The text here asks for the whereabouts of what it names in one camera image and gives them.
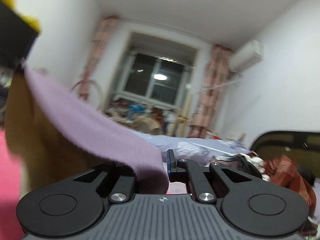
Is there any pink hula hoop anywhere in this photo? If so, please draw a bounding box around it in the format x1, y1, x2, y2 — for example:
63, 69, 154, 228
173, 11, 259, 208
71, 79, 103, 111

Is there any white air conditioner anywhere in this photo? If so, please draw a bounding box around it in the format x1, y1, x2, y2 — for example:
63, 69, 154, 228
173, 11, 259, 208
229, 39, 264, 73

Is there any window with bars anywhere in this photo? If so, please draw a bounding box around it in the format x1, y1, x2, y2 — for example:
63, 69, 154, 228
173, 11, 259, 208
112, 32, 197, 109

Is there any pink towel blanket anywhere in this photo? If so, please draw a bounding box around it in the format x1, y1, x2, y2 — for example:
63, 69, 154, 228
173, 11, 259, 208
1, 131, 23, 239

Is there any pink checked curtain left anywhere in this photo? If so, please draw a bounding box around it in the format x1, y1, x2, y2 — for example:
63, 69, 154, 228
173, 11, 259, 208
77, 16, 118, 100

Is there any tan cat bed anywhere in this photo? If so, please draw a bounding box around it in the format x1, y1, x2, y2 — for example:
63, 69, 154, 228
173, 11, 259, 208
130, 116, 163, 135

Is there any pink checked curtain right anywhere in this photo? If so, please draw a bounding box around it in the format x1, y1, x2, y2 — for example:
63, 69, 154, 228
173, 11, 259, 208
188, 44, 232, 138

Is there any wooden easel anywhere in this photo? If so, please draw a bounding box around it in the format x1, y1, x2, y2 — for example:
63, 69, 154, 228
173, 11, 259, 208
170, 93, 194, 138

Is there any blue plush toy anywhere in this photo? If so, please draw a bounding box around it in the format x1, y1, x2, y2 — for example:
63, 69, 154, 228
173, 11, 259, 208
127, 103, 145, 120

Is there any red plaid garment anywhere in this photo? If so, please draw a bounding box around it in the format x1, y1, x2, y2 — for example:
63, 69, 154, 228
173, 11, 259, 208
264, 155, 317, 213

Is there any purple fleece shirt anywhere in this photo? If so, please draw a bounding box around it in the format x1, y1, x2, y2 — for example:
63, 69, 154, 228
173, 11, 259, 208
4, 62, 170, 196

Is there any blue-grey floral duvet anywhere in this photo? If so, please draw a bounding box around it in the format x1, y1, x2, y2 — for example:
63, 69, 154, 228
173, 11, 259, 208
133, 131, 250, 166

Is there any dark bed headboard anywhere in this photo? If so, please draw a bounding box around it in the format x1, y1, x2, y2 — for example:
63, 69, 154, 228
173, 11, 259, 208
250, 131, 319, 178

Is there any pink checked curtain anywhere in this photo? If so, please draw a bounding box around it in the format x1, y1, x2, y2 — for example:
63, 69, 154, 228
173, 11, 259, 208
77, 16, 118, 100
188, 44, 232, 138

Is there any black and beige jacket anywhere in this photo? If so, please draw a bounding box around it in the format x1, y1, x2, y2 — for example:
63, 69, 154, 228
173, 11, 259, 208
212, 154, 263, 179

